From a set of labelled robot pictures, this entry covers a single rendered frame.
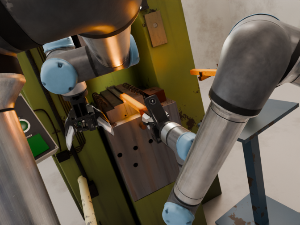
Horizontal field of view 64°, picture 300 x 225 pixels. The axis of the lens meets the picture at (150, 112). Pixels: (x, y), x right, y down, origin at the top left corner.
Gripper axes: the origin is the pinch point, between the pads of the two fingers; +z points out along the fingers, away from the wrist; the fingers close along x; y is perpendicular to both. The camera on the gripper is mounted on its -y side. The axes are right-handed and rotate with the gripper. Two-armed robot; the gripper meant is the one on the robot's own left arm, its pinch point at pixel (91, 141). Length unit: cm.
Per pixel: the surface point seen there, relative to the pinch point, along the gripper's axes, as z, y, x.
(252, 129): 21, 1, 67
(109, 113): 11.1, -34.3, 11.3
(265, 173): 102, -31, 115
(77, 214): 123, -81, -33
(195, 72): 1, -30, 57
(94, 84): 14, -83, 11
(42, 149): 7.4, -16.3, -19.0
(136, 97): 7.8, -35.9, 26.5
